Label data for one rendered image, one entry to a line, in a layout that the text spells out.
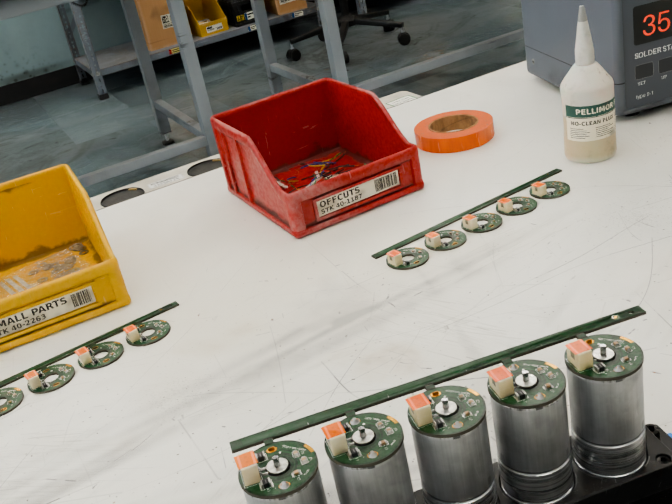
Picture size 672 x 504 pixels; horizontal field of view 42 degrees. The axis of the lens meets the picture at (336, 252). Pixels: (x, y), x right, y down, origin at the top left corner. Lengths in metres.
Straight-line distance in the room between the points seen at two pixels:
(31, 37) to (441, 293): 4.27
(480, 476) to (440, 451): 0.02
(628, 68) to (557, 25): 0.09
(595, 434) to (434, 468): 0.06
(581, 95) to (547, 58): 0.16
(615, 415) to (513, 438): 0.03
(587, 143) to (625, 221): 0.09
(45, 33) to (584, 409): 4.46
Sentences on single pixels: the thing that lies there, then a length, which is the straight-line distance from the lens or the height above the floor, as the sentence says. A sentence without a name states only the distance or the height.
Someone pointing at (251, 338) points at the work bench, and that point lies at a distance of 0.46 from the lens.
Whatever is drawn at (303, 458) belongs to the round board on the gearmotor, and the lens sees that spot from 0.28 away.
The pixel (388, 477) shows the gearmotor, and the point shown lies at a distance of 0.28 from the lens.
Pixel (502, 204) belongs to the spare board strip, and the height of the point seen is 0.76.
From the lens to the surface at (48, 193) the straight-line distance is 0.62.
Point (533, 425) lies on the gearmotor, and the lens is 0.29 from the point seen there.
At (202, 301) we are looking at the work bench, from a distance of 0.51.
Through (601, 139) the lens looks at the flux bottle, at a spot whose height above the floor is 0.77.
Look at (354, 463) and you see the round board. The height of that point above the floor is 0.81.
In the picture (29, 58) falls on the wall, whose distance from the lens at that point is 4.68.
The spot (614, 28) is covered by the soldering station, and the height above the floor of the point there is 0.82.
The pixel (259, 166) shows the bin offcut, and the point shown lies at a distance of 0.58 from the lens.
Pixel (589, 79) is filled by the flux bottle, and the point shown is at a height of 0.81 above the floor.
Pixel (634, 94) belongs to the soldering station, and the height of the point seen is 0.77.
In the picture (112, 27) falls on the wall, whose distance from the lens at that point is 4.74.
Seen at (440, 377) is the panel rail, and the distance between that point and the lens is 0.30.
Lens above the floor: 0.99
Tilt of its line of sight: 26 degrees down
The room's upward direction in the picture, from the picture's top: 12 degrees counter-clockwise
